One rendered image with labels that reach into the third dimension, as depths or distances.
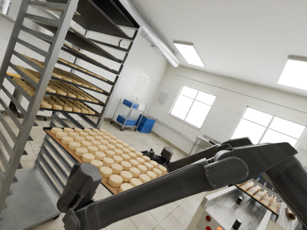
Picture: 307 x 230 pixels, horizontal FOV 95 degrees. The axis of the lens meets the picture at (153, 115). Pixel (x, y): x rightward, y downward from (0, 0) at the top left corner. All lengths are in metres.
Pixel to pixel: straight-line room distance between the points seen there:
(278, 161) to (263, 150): 0.03
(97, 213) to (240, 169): 0.33
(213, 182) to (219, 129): 4.74
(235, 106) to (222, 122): 0.61
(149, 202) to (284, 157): 0.27
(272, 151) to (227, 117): 4.73
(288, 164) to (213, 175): 0.12
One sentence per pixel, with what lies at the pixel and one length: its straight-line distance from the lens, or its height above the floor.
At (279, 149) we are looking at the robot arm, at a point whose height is 1.36.
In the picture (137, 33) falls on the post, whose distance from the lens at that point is 1.21.
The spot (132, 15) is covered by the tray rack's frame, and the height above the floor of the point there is 1.80.
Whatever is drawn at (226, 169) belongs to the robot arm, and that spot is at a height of 1.29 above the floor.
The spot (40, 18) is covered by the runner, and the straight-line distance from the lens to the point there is 1.25.
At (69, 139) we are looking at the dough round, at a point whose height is 1.00.
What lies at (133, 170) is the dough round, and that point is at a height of 1.03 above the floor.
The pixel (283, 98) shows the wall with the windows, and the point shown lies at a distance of 5.17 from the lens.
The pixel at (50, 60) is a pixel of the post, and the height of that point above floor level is 1.31.
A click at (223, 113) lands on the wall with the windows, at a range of 5.07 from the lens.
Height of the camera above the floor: 1.35
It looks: 6 degrees down
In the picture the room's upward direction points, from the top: 25 degrees clockwise
